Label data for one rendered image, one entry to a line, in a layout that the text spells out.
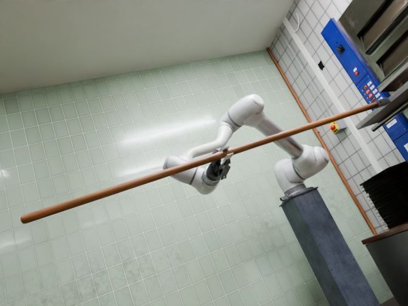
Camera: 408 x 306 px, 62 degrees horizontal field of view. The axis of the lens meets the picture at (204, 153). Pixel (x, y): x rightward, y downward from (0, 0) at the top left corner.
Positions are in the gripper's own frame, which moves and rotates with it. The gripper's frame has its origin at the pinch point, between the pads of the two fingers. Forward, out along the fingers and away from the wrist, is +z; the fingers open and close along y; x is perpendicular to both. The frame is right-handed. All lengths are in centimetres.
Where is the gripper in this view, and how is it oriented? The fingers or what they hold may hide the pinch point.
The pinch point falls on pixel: (226, 153)
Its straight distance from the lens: 145.2
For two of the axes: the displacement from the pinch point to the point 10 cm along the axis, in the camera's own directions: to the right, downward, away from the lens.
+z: 2.3, -4.4, -8.7
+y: 4.1, 8.5, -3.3
